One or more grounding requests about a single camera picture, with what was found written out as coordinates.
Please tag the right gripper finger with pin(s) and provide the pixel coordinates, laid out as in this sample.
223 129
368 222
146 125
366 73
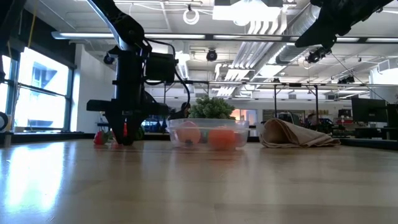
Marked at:
320 35

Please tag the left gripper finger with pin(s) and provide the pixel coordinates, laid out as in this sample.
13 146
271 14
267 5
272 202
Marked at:
134 124
117 124

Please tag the small green striped watermelon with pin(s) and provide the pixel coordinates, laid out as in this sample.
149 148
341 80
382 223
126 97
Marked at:
140 133

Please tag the small red strawberry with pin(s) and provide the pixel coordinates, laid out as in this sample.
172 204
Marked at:
100 138

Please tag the large pink yellow peach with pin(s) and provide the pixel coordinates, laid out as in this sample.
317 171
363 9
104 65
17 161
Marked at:
188 132

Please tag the orange tangerine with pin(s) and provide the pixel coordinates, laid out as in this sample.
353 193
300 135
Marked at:
221 139

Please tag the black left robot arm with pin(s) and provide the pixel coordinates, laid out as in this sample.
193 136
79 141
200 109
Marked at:
130 74

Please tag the clear plastic tupperware container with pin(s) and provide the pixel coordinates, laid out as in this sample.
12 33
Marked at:
174 124

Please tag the black track light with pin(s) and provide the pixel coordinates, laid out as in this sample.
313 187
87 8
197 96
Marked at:
318 53
346 80

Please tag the long ceiling light strip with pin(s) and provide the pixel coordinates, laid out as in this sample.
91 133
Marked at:
77 35
373 39

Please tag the person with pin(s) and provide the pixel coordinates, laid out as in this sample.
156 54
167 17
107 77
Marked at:
185 109
311 119

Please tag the black round ceiling device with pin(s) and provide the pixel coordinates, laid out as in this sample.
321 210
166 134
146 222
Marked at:
108 58
211 55

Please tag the green broccoli bunch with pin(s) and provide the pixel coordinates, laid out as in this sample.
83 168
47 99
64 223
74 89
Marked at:
211 109

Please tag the black framed window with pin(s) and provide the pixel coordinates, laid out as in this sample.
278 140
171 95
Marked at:
40 109

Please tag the black computer monitor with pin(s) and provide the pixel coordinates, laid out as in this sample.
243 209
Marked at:
368 109
393 115

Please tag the beige folded cloth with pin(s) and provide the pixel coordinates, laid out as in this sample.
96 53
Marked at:
295 135

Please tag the black metal rack frame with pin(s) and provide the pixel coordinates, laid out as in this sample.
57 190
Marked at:
199 81
295 84

